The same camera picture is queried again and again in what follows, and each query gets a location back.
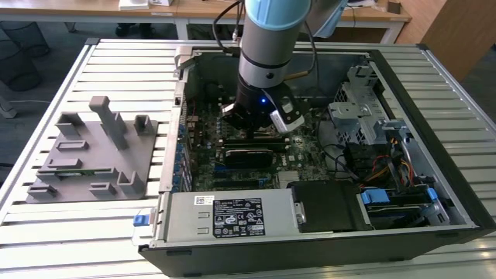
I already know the black installed RAM module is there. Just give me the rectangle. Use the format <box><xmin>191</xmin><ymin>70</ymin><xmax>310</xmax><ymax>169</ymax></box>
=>
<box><xmin>222</xmin><ymin>138</ymin><xmax>289</xmax><ymax>152</ymax></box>

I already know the black mesh waste basket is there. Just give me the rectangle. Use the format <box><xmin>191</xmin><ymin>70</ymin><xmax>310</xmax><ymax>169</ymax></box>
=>
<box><xmin>0</xmin><ymin>55</ymin><xmax>41</xmax><ymax>92</ymax></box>
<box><xmin>0</xmin><ymin>22</ymin><xmax>50</xmax><ymax>59</ymax></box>

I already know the blue disk carrier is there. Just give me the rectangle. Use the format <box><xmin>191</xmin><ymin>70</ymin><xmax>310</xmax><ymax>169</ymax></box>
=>
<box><xmin>358</xmin><ymin>188</ymin><xmax>390</xmax><ymax>208</ymax></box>

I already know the CPU socket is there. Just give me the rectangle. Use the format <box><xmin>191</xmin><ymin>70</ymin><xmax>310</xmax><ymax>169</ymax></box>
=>
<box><xmin>239</xmin><ymin>126</ymin><xmax>282</xmax><ymax>140</ymax></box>

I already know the silver drive cage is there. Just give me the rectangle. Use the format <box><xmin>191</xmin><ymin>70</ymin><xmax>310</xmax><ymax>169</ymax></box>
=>
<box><xmin>326</xmin><ymin>65</ymin><xmax>407</xmax><ymax>146</ymax></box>

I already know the black hard disk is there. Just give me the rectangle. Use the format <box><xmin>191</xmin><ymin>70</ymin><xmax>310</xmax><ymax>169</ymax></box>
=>
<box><xmin>365</xmin><ymin>205</ymin><xmax>429</xmax><ymax>230</ymax></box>

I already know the wooden cabinet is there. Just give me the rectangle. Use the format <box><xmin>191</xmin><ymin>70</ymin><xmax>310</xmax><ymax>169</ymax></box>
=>
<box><xmin>419</xmin><ymin>0</ymin><xmax>496</xmax><ymax>82</ymax></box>

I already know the small silver chipset heatsink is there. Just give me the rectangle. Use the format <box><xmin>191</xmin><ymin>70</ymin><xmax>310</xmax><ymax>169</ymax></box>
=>
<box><xmin>278</xmin><ymin>171</ymin><xmax>301</xmax><ymax>187</ymax></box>

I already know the yellow red wire bundle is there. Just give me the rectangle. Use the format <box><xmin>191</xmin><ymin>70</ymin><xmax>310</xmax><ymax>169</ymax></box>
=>
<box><xmin>359</xmin><ymin>155</ymin><xmax>411</xmax><ymax>187</ymax></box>

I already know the silver power supply unit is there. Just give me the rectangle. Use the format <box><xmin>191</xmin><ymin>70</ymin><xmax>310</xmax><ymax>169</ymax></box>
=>
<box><xmin>149</xmin><ymin>188</ymin><xmax>306</xmax><ymax>248</ymax></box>

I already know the black graphics card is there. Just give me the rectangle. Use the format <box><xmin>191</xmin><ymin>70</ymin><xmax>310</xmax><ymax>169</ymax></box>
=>
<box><xmin>222</xmin><ymin>148</ymin><xmax>274</xmax><ymax>169</ymax></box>

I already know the green motherboard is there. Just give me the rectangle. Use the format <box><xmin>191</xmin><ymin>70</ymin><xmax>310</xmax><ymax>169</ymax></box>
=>
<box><xmin>179</xmin><ymin>98</ymin><xmax>349</xmax><ymax>192</ymax></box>

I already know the white black-faced wrist camera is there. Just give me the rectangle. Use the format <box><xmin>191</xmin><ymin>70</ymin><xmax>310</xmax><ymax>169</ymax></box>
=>
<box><xmin>269</xmin><ymin>97</ymin><xmax>305</xmax><ymax>134</ymax></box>

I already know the white box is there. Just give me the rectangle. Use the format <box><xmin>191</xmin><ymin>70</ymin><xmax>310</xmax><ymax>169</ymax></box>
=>
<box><xmin>117</xmin><ymin>0</ymin><xmax>150</xmax><ymax>11</ymax></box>

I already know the green RAM stick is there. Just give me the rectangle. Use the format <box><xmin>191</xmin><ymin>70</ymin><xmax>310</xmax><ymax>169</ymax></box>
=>
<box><xmin>53</xmin><ymin>168</ymin><xmax>111</xmax><ymax>176</ymax></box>

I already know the black open PC case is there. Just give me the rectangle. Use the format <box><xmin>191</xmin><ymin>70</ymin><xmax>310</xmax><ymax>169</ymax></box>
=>
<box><xmin>137</xmin><ymin>45</ymin><xmax>496</xmax><ymax>278</ymax></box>

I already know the grey parts rack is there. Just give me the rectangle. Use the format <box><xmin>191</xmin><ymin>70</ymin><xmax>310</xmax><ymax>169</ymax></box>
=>
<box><xmin>25</xmin><ymin>95</ymin><xmax>159</xmax><ymax>203</ymax></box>

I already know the wooden desk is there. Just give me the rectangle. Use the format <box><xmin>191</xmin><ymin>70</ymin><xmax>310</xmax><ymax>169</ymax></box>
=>
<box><xmin>0</xmin><ymin>0</ymin><xmax>411</xmax><ymax>44</ymax></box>

